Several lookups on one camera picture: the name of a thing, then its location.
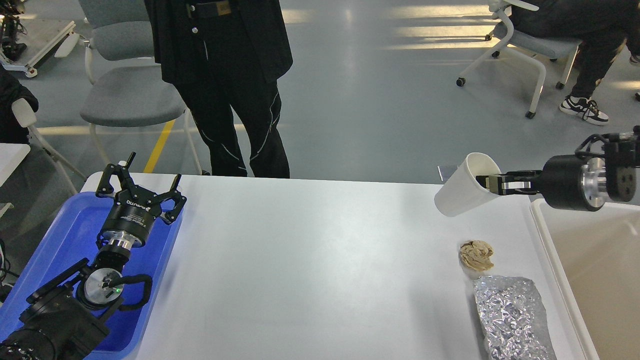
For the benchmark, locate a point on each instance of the white side table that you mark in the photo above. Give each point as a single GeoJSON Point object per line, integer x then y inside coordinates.
{"type": "Point", "coordinates": [11, 156]}

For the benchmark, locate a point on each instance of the white equipment cart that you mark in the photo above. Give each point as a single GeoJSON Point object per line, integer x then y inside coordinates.
{"type": "Point", "coordinates": [41, 38]}

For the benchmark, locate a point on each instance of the left metal floor plate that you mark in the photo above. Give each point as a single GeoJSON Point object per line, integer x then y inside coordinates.
{"type": "Point", "coordinates": [446, 172]}

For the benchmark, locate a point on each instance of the white plastic bin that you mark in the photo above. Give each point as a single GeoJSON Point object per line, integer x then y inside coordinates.
{"type": "Point", "coordinates": [595, 257]}

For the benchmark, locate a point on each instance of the grey padded chair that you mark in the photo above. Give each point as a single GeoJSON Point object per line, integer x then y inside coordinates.
{"type": "Point", "coordinates": [127, 96]}

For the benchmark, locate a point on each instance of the seated person in black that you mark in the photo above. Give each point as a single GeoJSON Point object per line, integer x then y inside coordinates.
{"type": "Point", "coordinates": [603, 26]}

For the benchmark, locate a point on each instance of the crumpled aluminium foil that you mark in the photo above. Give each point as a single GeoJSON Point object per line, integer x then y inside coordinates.
{"type": "Point", "coordinates": [513, 318]}

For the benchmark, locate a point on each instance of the white paper cup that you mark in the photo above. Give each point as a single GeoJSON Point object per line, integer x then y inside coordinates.
{"type": "Point", "coordinates": [462, 192]}

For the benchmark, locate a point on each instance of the standing person in black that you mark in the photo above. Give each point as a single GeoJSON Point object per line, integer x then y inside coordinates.
{"type": "Point", "coordinates": [224, 57]}

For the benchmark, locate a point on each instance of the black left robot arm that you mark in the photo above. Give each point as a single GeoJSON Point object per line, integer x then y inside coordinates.
{"type": "Point", "coordinates": [88, 290]}

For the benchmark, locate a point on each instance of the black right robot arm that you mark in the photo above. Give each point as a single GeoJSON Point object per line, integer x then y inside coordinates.
{"type": "Point", "coordinates": [621, 153]}

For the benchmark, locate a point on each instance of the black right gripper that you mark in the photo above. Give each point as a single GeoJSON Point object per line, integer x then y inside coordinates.
{"type": "Point", "coordinates": [566, 182]}

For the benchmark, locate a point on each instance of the black and white sneaker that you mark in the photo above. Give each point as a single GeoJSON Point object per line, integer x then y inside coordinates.
{"type": "Point", "coordinates": [585, 108]}

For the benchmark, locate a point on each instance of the crumpled brown paper ball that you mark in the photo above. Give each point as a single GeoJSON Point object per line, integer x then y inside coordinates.
{"type": "Point", "coordinates": [476, 255]}

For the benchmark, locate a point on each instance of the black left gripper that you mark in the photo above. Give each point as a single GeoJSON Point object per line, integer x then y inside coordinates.
{"type": "Point", "coordinates": [135, 209]}

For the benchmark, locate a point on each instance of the white chair at left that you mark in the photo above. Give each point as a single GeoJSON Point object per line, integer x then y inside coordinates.
{"type": "Point", "coordinates": [26, 118]}

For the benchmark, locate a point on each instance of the white office chair on castors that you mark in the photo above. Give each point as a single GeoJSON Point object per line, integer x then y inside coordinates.
{"type": "Point", "coordinates": [526, 47]}

